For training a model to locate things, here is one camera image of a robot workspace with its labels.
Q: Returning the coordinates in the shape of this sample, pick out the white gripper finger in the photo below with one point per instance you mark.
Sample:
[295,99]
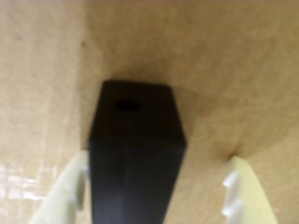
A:
[250,198]
[63,191]

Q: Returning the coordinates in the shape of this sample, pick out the clear packing tape strip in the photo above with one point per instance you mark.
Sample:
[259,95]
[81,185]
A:
[21,184]

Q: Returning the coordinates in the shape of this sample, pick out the black rectangular block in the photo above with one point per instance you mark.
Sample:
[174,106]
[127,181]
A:
[135,163]

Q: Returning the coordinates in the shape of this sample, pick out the brown cardboard sheet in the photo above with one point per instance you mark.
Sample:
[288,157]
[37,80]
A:
[210,70]

